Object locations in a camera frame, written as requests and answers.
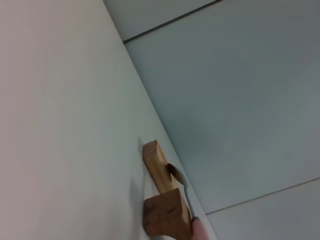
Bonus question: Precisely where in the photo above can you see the pink handled metal spoon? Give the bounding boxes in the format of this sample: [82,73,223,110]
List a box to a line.
[166,162,213,240]

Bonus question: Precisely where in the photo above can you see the light wooden block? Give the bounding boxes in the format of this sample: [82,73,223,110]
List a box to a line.
[142,139,181,196]

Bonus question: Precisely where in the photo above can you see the dark arched wooden block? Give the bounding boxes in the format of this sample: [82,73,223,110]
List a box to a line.
[143,187,195,239]

